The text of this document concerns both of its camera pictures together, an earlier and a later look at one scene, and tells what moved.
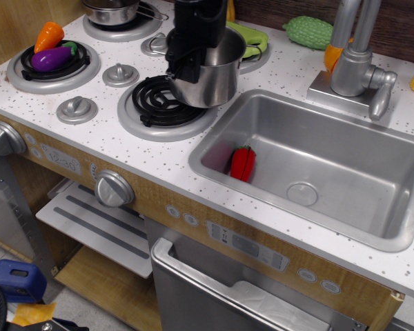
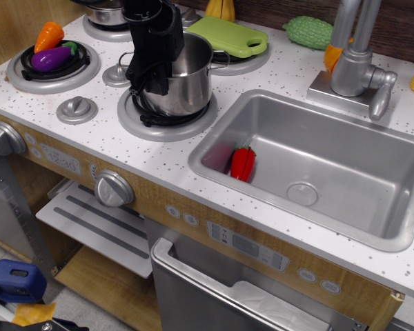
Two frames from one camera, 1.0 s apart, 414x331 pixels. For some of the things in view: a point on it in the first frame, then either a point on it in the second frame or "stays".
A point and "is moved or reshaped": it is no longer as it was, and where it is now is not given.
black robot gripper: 199,25 → 157,32
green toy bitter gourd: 309,32 stays
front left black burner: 79,72 stays
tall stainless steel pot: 218,80 is moved or reshaped
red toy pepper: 243,163 stays
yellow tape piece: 30,314 stays
